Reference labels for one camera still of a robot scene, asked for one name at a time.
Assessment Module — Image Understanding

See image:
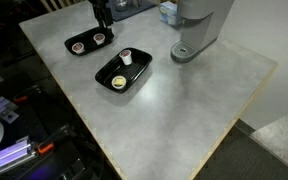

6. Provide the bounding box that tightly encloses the orange handled black clamp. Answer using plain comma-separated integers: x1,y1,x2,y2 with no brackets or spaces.
13,84,43,104
37,123,75,156

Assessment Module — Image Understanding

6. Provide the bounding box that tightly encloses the black plastic tray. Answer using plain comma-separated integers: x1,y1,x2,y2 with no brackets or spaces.
64,26,115,57
94,46,153,94

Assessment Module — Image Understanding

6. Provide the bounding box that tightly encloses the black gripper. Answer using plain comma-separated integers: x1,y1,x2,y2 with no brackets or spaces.
88,0,115,40

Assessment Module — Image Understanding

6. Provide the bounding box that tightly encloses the red lid coffee pod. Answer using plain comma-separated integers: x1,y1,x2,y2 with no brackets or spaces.
71,41,85,55
118,49,133,66
93,32,106,46

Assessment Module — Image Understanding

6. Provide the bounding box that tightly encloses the light blue tissue box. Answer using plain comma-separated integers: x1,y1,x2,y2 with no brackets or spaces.
159,0,183,28

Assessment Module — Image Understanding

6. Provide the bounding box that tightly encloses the speckled grey countertop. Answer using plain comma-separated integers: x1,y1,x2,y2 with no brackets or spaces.
250,106,288,178

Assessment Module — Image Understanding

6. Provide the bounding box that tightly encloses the grey coffee machine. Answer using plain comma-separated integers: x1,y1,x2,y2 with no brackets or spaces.
169,0,236,64

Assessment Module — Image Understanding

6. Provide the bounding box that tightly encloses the short glass jar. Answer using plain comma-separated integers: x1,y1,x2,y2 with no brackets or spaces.
114,0,129,12

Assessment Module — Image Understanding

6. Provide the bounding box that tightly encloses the wooden chair back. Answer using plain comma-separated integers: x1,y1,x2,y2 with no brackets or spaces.
39,0,87,13

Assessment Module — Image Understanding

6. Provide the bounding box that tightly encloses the yellow lid coffee pod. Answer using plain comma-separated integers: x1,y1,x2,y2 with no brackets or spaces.
111,75,128,90

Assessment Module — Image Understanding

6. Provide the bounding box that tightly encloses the silver metal holder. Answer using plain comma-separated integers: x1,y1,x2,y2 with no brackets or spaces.
129,0,142,9

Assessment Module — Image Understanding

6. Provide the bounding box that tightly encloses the dark blue cloth mat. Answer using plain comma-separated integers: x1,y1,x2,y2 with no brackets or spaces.
108,0,157,23

